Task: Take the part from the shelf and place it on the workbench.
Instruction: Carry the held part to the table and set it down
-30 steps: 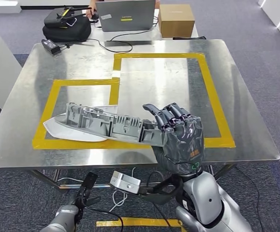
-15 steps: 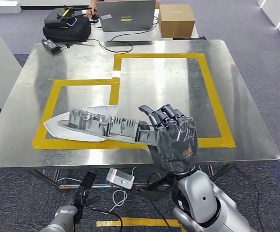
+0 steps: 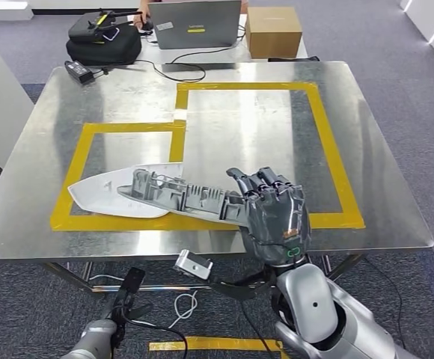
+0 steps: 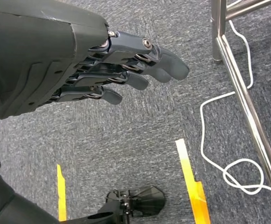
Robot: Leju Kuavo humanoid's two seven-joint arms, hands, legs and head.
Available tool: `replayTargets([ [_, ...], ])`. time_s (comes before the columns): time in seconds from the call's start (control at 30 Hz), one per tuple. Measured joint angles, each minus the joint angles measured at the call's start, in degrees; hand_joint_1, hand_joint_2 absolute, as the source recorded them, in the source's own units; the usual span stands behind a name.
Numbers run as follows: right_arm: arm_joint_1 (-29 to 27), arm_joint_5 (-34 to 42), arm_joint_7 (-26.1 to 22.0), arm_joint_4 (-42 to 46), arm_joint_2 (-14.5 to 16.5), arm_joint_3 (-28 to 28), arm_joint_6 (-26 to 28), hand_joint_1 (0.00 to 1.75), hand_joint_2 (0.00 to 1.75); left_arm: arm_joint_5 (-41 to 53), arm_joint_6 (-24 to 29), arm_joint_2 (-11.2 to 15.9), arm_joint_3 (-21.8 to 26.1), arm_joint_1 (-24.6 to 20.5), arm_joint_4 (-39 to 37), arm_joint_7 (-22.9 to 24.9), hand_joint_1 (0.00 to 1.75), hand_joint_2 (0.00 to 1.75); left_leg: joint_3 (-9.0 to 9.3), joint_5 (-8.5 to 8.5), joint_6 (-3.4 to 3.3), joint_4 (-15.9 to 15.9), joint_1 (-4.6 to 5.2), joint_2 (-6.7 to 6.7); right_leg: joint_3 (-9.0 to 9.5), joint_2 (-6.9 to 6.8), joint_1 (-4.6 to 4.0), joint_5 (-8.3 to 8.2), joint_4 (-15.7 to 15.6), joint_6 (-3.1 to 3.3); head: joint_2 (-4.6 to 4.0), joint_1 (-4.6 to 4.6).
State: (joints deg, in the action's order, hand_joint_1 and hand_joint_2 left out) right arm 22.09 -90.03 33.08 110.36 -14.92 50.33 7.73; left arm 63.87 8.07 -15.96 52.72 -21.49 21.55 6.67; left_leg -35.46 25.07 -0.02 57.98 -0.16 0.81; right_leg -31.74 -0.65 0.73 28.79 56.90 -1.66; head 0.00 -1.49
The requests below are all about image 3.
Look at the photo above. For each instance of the black carry bag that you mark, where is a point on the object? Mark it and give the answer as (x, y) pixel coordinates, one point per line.
(104, 49)

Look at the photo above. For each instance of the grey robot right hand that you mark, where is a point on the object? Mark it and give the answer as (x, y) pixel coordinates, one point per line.
(277, 223)

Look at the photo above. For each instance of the white car mirror cover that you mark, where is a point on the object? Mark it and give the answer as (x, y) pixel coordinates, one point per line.
(101, 193)

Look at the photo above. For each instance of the black computer mouse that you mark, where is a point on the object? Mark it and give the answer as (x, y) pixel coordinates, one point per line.
(147, 25)

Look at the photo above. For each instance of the stainless steel workbench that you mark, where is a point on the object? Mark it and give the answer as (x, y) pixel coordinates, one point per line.
(127, 99)

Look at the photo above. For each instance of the yellow floor tape square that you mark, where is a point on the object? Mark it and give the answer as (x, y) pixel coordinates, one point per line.
(221, 343)

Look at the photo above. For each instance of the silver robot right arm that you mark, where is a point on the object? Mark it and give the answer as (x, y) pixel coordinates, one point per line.
(314, 302)

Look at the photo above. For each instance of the grey laptop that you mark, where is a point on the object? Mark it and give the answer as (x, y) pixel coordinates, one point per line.
(194, 22)

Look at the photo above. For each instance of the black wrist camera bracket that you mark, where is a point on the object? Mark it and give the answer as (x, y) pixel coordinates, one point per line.
(239, 287)

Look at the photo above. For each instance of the person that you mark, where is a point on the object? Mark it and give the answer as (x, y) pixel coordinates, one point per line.
(138, 15)

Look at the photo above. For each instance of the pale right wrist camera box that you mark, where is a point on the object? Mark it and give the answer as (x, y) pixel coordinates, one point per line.
(194, 265)

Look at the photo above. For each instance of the black flat pad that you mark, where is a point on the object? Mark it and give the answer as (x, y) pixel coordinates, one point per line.
(293, 58)

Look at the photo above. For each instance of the grey plastic wheel hubcap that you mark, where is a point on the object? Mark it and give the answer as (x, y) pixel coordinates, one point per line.
(202, 203)

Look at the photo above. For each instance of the black power adapter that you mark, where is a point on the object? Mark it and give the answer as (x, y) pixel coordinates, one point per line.
(79, 72)

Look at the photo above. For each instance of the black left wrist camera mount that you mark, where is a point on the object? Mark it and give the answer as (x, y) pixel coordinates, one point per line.
(128, 287)

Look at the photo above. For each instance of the brown cardboard box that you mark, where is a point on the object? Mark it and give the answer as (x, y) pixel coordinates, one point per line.
(273, 32)

